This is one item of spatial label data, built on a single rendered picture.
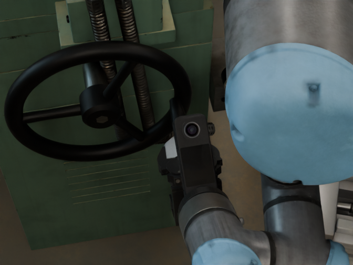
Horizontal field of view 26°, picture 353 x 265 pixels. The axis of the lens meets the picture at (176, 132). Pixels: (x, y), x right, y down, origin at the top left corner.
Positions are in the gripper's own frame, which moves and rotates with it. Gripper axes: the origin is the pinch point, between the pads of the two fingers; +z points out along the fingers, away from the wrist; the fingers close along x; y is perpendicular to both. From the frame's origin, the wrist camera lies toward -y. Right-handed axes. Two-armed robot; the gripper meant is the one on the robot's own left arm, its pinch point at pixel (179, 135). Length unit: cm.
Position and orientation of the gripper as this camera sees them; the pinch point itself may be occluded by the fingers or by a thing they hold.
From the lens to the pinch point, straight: 117.4
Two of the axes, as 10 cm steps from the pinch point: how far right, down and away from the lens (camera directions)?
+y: 1.0, 8.9, 4.4
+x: 9.8, -1.6, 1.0
